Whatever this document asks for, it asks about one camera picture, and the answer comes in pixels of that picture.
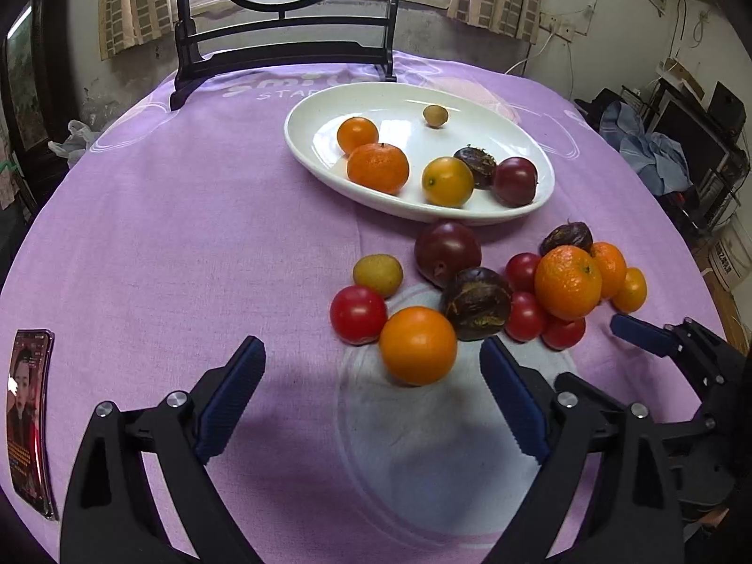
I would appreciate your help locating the dark wooden cabinet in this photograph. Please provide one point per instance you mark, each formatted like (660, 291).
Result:
(29, 82)

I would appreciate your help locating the yellow tomato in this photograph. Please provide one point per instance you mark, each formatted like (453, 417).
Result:
(447, 181)

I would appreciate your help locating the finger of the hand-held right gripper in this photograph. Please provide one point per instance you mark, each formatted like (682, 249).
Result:
(640, 333)

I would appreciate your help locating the white plastic bag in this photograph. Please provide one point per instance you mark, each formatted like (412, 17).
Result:
(76, 141)

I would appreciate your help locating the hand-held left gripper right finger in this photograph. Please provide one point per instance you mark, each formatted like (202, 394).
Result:
(511, 393)

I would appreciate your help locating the white oval plate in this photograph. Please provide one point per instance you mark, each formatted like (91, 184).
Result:
(329, 129)

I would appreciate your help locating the smartphone with lit screen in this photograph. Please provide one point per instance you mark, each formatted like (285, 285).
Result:
(26, 417)

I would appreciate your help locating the purple tomato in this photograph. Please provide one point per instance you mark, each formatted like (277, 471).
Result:
(447, 249)
(515, 181)

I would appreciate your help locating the dark wrinkled passion fruit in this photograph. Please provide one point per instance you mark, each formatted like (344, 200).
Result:
(567, 236)
(476, 304)
(473, 161)

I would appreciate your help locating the orange mandarin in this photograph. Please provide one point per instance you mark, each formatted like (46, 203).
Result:
(568, 282)
(378, 168)
(613, 267)

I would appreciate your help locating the black speaker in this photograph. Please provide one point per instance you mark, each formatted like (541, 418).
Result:
(725, 108)

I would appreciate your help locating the tan longan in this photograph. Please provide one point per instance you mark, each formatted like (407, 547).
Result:
(378, 275)
(436, 116)

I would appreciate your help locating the black framed painted table screen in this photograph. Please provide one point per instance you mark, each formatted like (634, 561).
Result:
(282, 17)

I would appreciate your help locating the pile of blue clothes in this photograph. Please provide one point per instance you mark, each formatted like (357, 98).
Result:
(652, 153)

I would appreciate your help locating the dark monitor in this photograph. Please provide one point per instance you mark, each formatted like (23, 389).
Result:
(690, 129)

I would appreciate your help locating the white wall socket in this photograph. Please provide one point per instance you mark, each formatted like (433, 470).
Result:
(564, 29)

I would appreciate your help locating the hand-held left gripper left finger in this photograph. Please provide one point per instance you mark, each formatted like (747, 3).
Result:
(235, 388)

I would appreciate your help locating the small orange tomato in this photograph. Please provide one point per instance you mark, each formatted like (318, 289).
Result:
(357, 134)
(631, 289)

